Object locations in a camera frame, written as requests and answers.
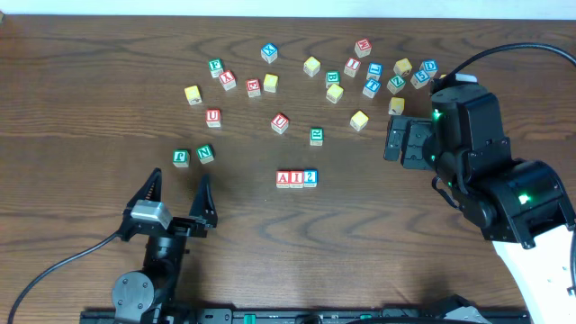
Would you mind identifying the green J block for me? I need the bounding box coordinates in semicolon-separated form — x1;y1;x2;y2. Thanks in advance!
172;149;190;167

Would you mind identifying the yellow O block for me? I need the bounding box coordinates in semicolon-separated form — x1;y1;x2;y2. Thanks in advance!
393;58;412;77

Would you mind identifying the yellow block top centre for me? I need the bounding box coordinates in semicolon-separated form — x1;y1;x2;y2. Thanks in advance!
303;56;321;77

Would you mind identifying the red U block centre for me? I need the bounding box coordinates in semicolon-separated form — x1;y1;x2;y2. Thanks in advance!
271;112;290;135

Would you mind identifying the red u block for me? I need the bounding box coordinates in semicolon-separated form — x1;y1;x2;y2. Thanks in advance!
205;109;222;128
271;112;290;135

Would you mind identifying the blue 5 block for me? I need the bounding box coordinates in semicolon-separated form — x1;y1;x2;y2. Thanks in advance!
410;70;430;89

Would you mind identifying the red Y block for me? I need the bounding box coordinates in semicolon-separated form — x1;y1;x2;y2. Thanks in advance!
218;70;237;91

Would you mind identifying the green B block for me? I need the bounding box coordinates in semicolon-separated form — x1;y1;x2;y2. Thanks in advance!
325;70;341;88

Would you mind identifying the blue 2 block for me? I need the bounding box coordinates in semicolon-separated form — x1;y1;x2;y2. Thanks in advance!
303;169;318;187

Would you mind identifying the red i block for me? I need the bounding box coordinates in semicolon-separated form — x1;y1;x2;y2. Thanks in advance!
344;58;361;77
289;170;304;188

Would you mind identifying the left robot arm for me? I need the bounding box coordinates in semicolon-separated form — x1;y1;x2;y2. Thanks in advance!
112;168;218;323

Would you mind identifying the blue X block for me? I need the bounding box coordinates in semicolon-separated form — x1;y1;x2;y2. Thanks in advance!
261;43;278;64

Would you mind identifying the yellow block centre right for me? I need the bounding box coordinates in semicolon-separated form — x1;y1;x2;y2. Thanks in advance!
350;110;369;131

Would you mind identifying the green Z block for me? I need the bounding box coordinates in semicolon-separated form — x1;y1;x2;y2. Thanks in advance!
387;75;406;95

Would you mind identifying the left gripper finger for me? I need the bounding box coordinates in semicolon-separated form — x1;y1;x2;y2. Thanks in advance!
126;167;162;212
189;174;217;219

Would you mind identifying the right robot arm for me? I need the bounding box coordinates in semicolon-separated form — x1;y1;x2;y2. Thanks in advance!
383;83;575;323

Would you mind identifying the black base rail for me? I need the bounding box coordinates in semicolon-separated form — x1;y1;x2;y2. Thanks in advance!
79;295;532;324

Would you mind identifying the yellow block below B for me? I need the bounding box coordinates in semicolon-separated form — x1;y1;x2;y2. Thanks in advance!
326;84;344;104

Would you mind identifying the red A block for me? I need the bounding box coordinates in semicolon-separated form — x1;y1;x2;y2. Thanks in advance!
275;170;290;188

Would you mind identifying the blue L block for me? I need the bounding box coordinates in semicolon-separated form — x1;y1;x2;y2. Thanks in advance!
366;62;383;81

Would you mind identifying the red E block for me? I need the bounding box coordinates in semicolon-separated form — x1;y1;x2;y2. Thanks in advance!
246;78;261;97

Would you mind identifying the green R block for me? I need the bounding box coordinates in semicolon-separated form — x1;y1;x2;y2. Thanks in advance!
310;128;324;146

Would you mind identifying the yellow block far left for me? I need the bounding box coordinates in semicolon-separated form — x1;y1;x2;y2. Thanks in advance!
184;85;203;105

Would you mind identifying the yellow block beside E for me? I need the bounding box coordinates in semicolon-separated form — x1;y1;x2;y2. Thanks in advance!
263;74;279;93

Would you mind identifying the green F block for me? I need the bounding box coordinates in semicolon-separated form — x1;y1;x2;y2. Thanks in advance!
208;58;224;78

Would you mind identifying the blue D block upper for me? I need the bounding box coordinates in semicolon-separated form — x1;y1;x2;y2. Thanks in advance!
419;59;438;78

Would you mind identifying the yellow hammer block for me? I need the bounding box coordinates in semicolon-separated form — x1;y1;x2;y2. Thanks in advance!
389;97;405;115

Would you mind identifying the green N block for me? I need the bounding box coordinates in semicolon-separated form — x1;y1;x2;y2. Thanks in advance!
195;144;214;164

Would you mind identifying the red U block left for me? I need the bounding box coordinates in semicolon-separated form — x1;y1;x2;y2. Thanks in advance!
205;109;222;128

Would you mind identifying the blue T block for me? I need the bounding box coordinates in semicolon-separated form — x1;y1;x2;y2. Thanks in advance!
363;78;382;99

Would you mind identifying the red W block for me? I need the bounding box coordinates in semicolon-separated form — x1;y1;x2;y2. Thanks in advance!
355;38;373;58

